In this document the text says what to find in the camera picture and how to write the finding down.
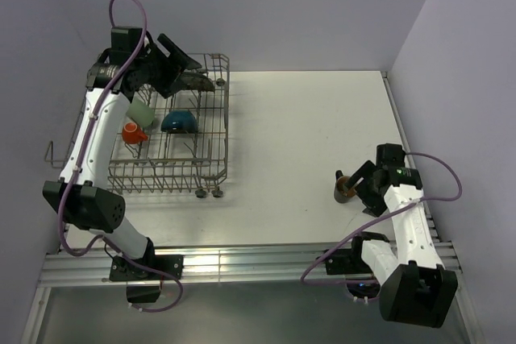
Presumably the small red orange cup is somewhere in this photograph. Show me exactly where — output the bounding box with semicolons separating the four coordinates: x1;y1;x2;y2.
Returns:
122;122;148;145

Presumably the grey wire dish rack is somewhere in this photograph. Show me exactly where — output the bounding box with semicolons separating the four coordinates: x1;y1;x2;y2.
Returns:
43;52;231;200

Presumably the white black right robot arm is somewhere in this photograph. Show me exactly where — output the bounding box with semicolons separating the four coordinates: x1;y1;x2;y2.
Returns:
336;143;458;328

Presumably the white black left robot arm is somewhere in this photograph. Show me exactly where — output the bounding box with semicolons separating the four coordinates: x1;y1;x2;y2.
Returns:
43;27;201;279

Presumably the dark bowl tan inside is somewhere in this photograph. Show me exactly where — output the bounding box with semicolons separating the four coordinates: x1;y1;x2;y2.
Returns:
160;110;198;134

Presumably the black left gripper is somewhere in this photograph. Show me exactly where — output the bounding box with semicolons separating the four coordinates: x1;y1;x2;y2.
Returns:
134;35;201;98

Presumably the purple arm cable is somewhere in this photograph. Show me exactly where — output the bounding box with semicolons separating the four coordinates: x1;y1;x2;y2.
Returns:
300;152;463;285
57;0;185;313

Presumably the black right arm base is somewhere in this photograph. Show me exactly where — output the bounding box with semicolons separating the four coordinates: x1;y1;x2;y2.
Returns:
323;247;372;276

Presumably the pale green cup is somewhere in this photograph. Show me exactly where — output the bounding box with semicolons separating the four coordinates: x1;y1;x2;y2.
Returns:
127;97;155;128

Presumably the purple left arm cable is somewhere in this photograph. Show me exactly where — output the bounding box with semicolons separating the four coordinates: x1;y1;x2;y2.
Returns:
57;0;185;313

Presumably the aluminium mounting rail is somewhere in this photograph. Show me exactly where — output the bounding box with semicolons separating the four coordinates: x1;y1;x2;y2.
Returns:
39;241;463;288

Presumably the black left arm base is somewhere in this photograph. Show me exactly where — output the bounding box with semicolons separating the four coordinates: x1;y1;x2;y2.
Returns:
109;255;184;282

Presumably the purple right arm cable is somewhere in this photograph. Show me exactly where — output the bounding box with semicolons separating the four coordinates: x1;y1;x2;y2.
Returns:
300;152;463;285

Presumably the black floral square plate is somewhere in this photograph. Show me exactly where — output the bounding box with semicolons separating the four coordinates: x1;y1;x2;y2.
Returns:
177;72;215;93

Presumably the dark brown mug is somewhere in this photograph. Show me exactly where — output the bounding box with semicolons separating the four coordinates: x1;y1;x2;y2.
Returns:
333;170;357;204

